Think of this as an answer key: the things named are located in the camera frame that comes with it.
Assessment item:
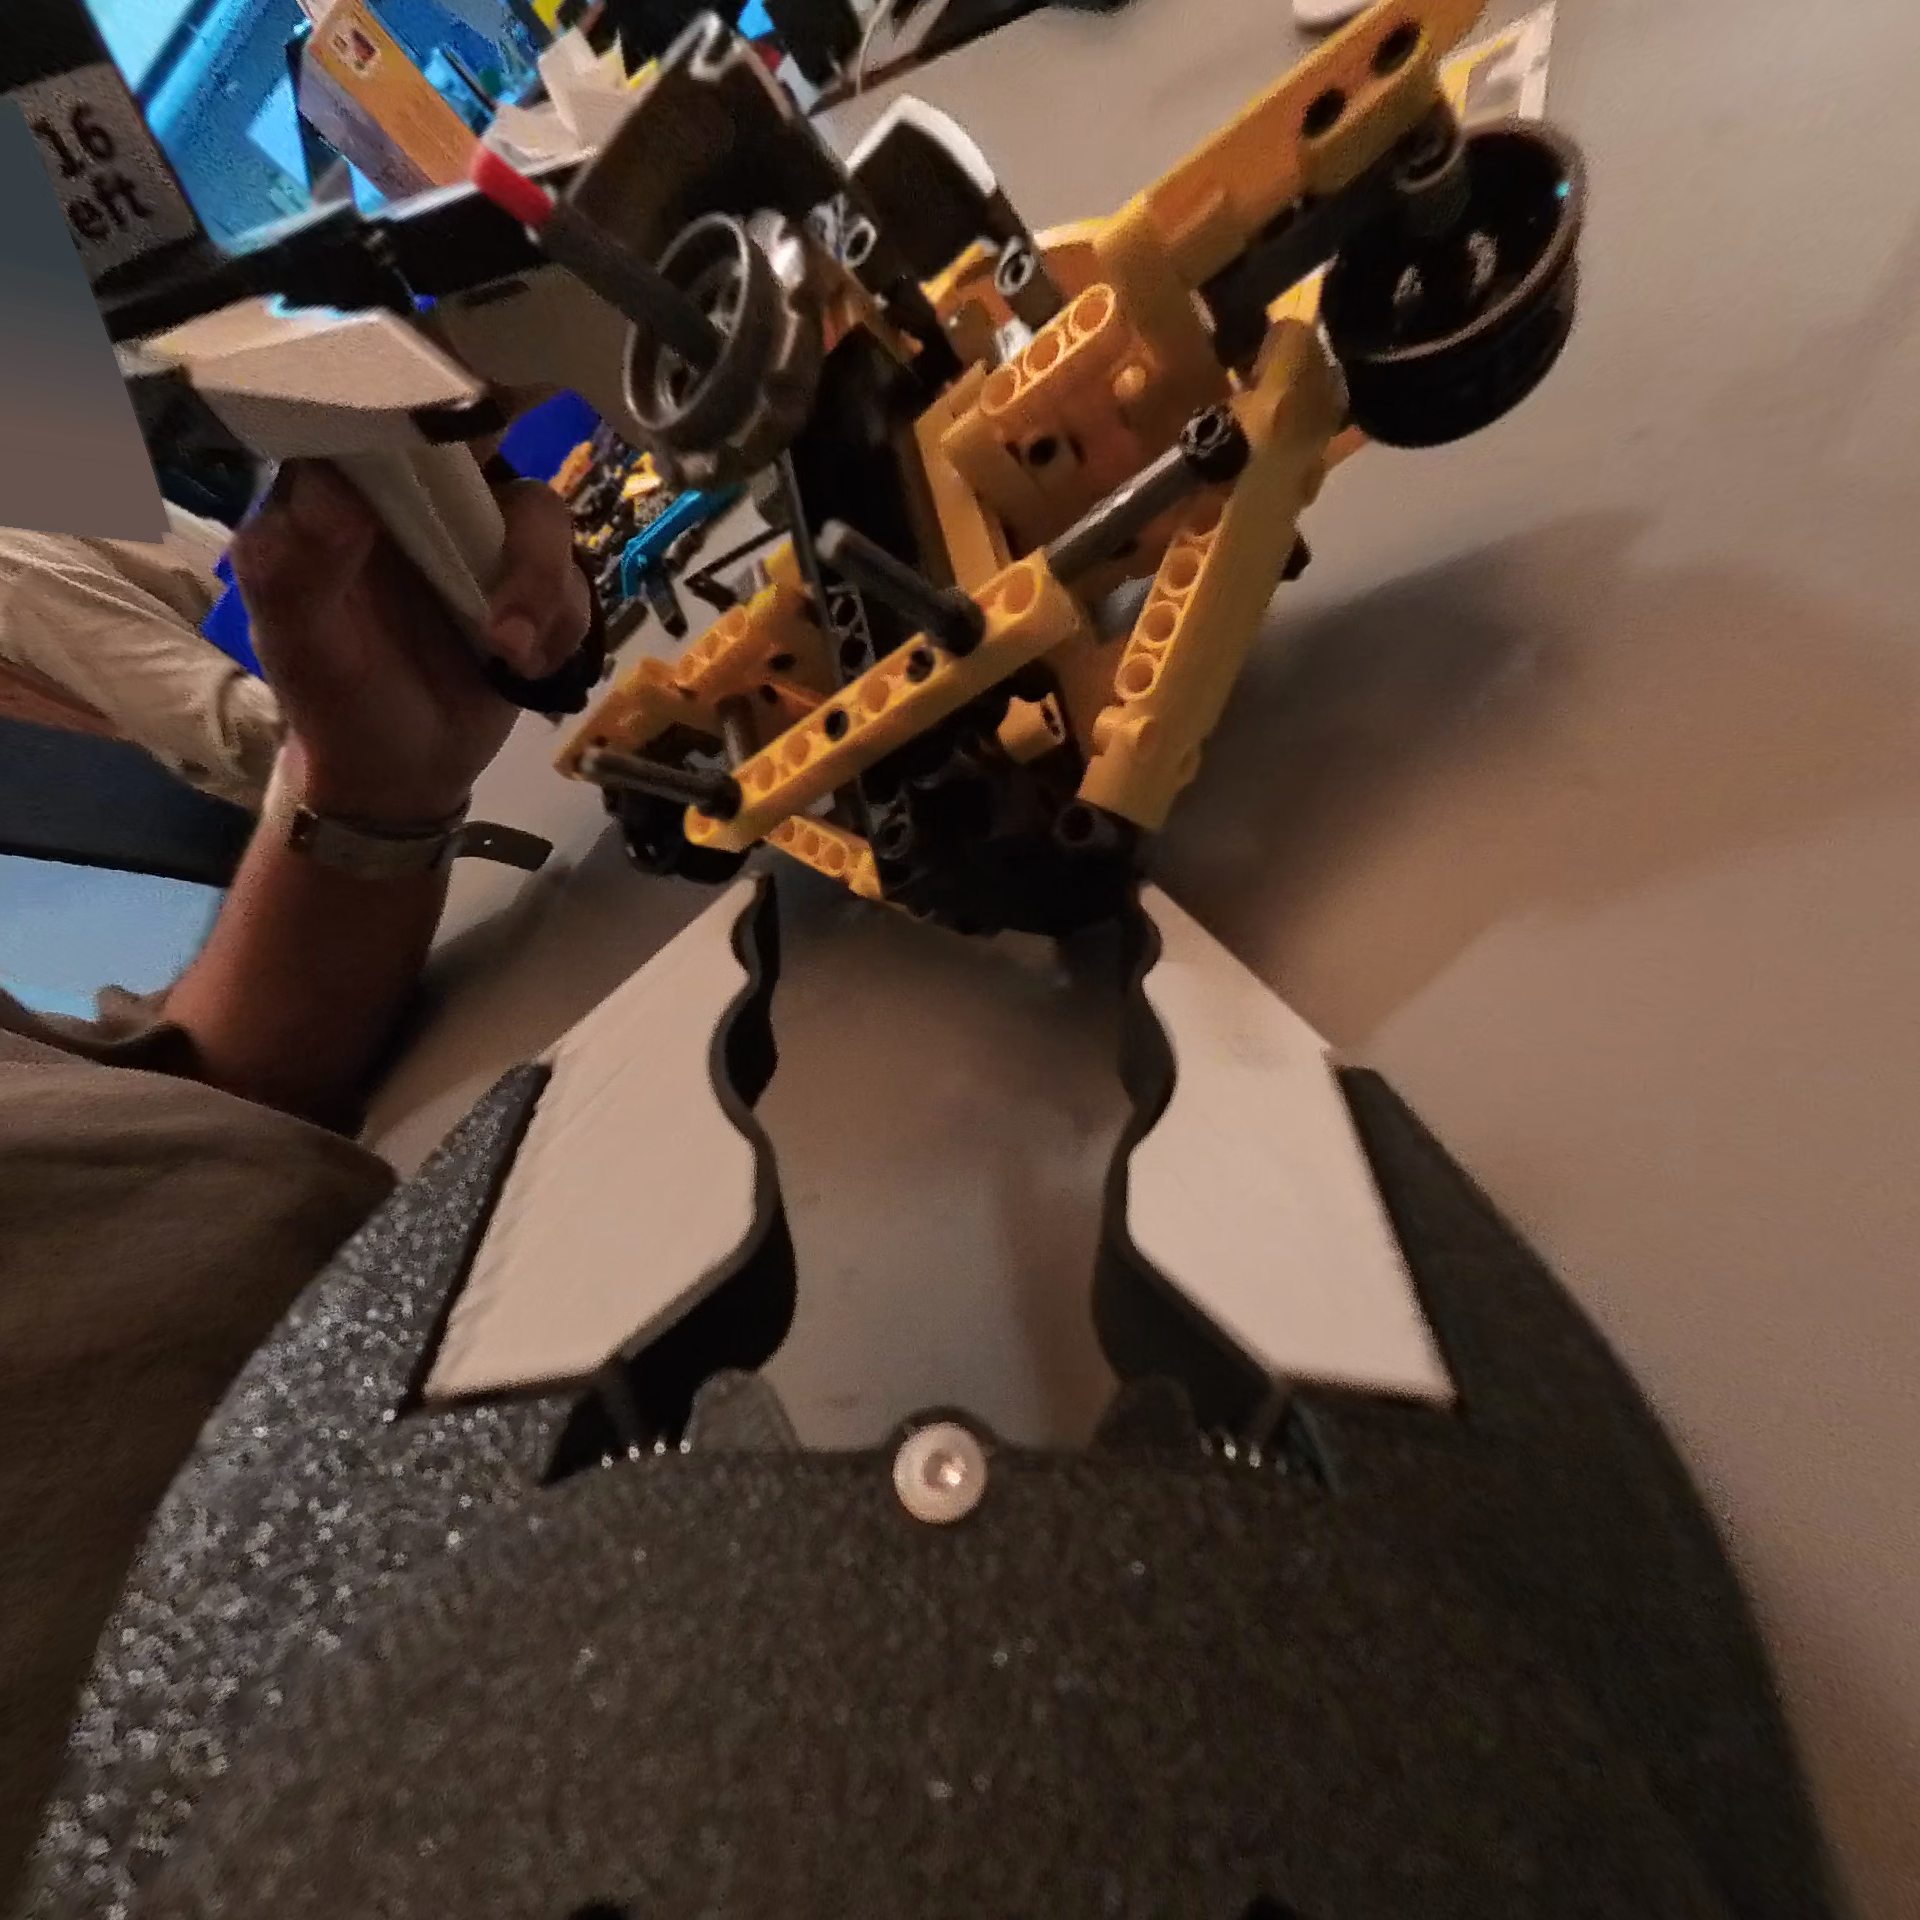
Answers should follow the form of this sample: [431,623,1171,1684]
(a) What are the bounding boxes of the yellow grey sticker sheet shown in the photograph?
[1431,0,1561,121]

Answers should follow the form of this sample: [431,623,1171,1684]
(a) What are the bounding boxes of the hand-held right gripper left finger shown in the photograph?
[420,874,788,1409]

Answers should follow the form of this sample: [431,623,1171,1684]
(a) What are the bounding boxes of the toy packaging box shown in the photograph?
[293,0,506,204]

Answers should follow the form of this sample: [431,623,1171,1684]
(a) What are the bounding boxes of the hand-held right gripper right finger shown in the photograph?
[1114,882,1460,1409]

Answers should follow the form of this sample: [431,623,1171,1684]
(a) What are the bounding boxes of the yellow building block vehicle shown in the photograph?
[472,0,1593,934]

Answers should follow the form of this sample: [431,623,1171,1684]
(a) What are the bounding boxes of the blue toy part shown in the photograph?
[608,488,749,634]

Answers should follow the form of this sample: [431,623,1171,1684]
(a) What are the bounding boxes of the person's left hand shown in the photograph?
[231,457,601,841]

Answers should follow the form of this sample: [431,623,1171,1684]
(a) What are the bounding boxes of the grey wrist strap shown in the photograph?
[271,751,557,880]

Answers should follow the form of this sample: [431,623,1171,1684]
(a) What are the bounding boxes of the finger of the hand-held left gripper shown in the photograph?
[433,258,684,409]

